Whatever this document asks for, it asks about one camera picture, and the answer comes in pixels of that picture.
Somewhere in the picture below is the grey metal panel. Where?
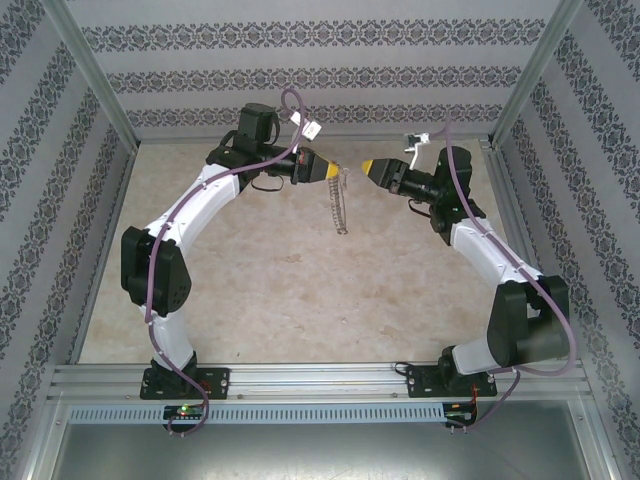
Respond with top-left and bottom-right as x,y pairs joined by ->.
47,423 -> 619,480

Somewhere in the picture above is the aluminium back rail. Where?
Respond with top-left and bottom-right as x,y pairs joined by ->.
134,130 -> 494,144

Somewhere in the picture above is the aluminium table side rail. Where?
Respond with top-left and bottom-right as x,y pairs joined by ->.
479,139 -> 589,366

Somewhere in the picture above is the aluminium frame post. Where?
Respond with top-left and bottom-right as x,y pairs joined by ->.
47,0 -> 140,149
489,0 -> 586,149

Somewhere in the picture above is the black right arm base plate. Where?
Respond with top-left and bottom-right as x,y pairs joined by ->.
405,364 -> 499,400

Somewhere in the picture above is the aluminium mounting rail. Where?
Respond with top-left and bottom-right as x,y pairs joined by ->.
47,363 -> 586,401

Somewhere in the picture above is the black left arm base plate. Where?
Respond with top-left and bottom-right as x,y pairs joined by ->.
140,367 -> 231,401

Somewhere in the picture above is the slotted grey cable duct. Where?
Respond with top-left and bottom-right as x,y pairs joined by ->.
67,403 -> 449,424

